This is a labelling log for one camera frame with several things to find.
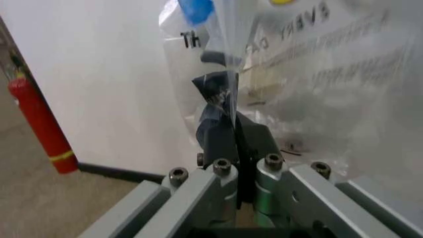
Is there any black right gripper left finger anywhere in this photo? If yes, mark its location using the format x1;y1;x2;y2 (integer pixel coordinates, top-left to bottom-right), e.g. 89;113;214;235
77;106;246;238

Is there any clear printed plastic garbage bag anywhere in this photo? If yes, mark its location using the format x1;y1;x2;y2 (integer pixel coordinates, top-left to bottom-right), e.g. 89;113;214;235
157;0;423;196

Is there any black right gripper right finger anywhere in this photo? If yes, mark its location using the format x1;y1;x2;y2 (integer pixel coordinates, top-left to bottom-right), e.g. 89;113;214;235
236;113;423;238

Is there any red fire extinguisher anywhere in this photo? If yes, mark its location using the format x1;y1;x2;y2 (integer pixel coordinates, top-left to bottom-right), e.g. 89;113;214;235
6;51;80;175

